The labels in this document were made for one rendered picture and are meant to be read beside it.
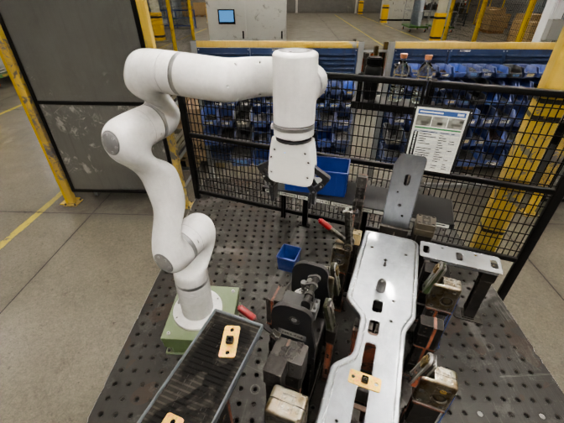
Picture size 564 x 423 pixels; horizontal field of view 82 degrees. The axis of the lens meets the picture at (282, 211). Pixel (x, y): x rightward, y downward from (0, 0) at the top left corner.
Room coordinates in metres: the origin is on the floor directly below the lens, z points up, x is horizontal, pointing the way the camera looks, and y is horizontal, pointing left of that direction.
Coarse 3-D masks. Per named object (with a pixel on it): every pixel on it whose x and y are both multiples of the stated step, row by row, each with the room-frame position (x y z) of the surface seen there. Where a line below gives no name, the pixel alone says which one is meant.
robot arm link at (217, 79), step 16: (176, 64) 0.71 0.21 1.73; (192, 64) 0.70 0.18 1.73; (208, 64) 0.69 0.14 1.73; (224, 64) 0.68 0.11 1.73; (240, 64) 0.70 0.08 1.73; (256, 64) 0.73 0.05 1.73; (272, 64) 0.74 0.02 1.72; (176, 80) 0.70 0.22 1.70; (192, 80) 0.68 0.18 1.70; (208, 80) 0.67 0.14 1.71; (224, 80) 0.66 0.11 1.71; (240, 80) 0.69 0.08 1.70; (256, 80) 0.72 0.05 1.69; (272, 80) 0.73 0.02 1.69; (192, 96) 0.70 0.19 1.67; (208, 96) 0.68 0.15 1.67; (224, 96) 0.67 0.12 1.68; (240, 96) 0.69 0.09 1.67; (256, 96) 0.73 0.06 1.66; (272, 96) 0.74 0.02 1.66; (320, 96) 0.69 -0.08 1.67
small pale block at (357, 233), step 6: (354, 234) 0.99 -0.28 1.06; (360, 234) 0.99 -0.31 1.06; (360, 240) 1.00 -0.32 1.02; (354, 246) 0.99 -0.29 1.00; (354, 252) 0.99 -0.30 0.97; (354, 258) 0.99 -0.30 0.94; (354, 264) 0.99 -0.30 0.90; (348, 270) 0.99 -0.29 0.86; (348, 276) 0.99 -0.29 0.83; (348, 282) 0.99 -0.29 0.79
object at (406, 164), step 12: (408, 156) 1.13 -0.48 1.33; (420, 156) 1.12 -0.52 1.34; (396, 168) 1.14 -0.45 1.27; (408, 168) 1.13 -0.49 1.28; (420, 168) 1.11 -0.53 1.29; (396, 180) 1.14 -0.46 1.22; (420, 180) 1.11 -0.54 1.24; (396, 192) 1.14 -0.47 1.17; (408, 192) 1.12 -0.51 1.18; (396, 204) 1.13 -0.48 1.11; (408, 204) 1.12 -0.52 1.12; (384, 216) 1.15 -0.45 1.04; (396, 216) 1.13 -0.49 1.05; (408, 216) 1.11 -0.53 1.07
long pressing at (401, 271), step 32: (384, 256) 0.93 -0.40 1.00; (416, 256) 0.94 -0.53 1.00; (352, 288) 0.77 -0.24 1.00; (416, 288) 0.78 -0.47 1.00; (384, 320) 0.64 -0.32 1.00; (352, 352) 0.53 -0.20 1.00; (384, 352) 0.53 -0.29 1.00; (352, 384) 0.44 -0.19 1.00; (384, 384) 0.44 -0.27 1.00; (320, 416) 0.36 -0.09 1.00; (384, 416) 0.36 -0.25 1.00
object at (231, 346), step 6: (228, 330) 0.49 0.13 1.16; (234, 330) 0.49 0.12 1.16; (228, 336) 0.47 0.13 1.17; (234, 336) 0.47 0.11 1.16; (222, 342) 0.45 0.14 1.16; (228, 342) 0.45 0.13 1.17; (234, 342) 0.45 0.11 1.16; (222, 348) 0.44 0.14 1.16; (228, 348) 0.44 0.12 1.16; (234, 348) 0.44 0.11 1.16; (222, 354) 0.42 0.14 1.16; (228, 354) 0.42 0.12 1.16; (234, 354) 0.42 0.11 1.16
